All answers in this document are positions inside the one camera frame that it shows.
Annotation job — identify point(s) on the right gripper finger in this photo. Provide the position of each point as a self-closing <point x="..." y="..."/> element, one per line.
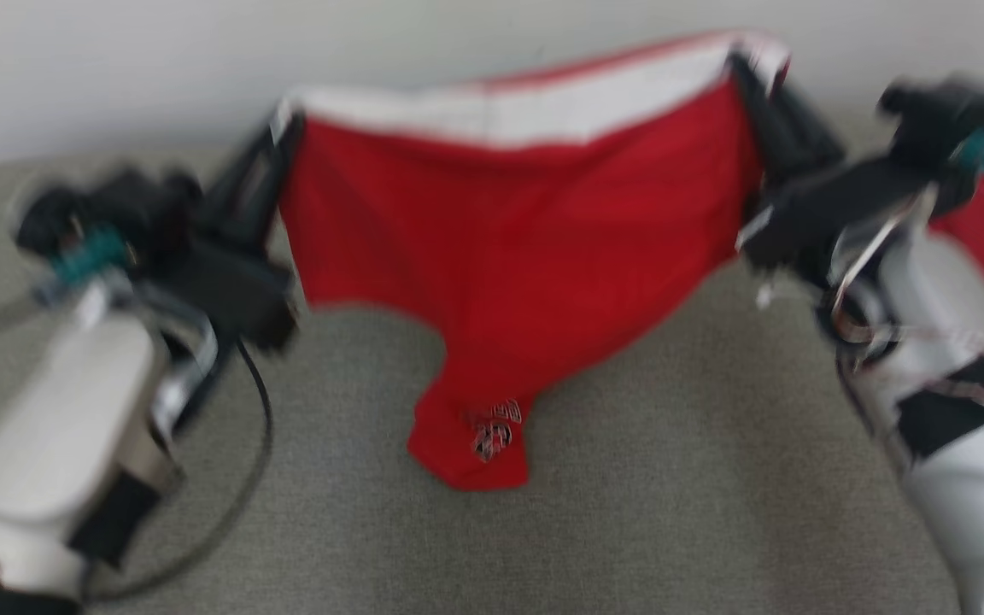
<point x="755" y="120"/>
<point x="808" y="132"/>

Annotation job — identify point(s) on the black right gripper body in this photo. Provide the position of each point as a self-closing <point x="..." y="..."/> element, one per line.
<point x="834" y="213"/>

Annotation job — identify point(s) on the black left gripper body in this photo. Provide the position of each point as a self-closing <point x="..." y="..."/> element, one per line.
<point x="236" y="295"/>

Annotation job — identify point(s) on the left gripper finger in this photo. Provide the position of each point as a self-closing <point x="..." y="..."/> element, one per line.
<point x="277" y="205"/>
<point x="236" y="184"/>

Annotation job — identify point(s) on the red basketball shorts white waistband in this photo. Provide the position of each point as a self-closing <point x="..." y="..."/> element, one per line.
<point x="526" y="256"/>

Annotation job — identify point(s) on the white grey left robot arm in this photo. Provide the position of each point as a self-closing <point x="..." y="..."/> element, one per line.
<point x="65" y="427"/>

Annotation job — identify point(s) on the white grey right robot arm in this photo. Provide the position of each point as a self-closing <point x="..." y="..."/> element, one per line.
<point x="970" y="512"/>

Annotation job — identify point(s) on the grey fabric sofa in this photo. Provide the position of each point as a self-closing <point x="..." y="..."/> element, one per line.
<point x="629" y="512"/>

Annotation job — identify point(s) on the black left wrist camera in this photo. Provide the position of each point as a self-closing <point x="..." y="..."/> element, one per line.
<point x="133" y="209"/>

